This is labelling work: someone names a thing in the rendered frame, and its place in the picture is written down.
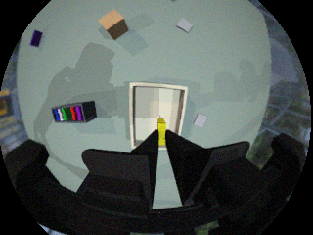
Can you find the green fuse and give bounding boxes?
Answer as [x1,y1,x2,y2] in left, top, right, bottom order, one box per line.
[62,106,73,121]

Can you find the yellow fuse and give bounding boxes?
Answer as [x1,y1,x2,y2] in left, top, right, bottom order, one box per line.
[157,117,165,145]

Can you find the small tan and brown cube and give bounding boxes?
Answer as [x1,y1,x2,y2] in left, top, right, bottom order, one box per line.
[99,9,128,40]

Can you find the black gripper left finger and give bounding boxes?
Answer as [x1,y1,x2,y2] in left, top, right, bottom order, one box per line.
[81,130,159,208]

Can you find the white rectangular tray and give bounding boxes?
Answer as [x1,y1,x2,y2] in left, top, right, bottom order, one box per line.
[129,82,188,148]

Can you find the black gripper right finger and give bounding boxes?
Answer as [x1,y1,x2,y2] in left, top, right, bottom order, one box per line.
[164,130,250,207]

